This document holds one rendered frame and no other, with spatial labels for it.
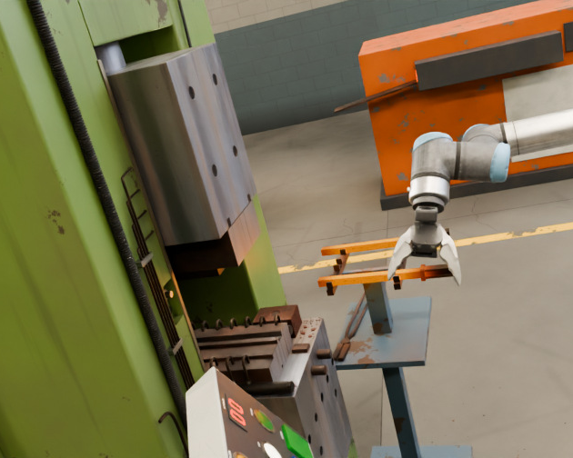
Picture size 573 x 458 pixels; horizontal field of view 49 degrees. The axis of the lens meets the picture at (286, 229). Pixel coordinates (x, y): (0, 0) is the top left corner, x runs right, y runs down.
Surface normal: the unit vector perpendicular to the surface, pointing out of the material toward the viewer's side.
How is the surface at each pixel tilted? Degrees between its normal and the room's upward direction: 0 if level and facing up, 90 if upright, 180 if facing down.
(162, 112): 90
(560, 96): 90
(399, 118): 90
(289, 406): 90
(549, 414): 0
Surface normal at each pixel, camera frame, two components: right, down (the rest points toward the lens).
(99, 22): 0.94, -0.13
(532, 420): -0.24, -0.91
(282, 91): -0.16, 0.39
